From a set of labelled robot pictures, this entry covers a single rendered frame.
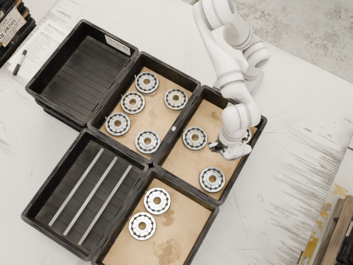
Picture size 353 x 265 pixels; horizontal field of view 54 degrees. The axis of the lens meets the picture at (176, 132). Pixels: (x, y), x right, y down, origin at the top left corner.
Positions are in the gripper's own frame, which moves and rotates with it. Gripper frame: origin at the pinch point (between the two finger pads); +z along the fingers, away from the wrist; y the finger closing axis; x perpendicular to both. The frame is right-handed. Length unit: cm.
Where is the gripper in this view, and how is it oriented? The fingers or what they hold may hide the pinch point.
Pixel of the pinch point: (223, 148)
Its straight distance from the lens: 127.0
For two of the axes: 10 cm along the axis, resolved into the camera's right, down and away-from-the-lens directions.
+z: -0.3, 3.2, 9.5
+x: 2.9, 9.1, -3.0
